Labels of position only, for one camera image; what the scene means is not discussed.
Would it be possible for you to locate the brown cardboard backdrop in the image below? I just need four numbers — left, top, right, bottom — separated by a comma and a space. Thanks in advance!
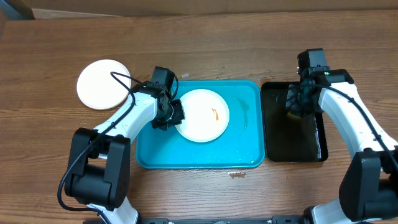
24, 0, 397, 16

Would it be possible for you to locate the white plate with orange streak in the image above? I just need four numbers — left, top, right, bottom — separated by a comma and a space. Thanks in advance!
176, 89, 230, 143

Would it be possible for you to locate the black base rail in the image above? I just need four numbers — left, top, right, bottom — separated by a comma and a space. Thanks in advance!
82, 215, 361, 224

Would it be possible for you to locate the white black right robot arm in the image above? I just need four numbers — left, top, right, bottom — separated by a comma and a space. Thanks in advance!
285, 66, 397, 223

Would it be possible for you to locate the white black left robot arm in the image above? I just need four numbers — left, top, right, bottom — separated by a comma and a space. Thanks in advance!
57, 81, 184, 223

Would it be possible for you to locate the blue plastic tray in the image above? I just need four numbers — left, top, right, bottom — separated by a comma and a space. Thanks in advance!
136, 80, 265, 169

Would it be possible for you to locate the green yellow sponge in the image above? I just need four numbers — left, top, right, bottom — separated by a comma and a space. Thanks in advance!
286, 111, 302, 120

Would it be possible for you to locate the white plate with red ring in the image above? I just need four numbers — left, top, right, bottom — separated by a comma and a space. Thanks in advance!
76, 59, 132, 110

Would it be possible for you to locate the black water tray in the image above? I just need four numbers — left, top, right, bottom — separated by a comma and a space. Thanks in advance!
261, 82, 328, 162

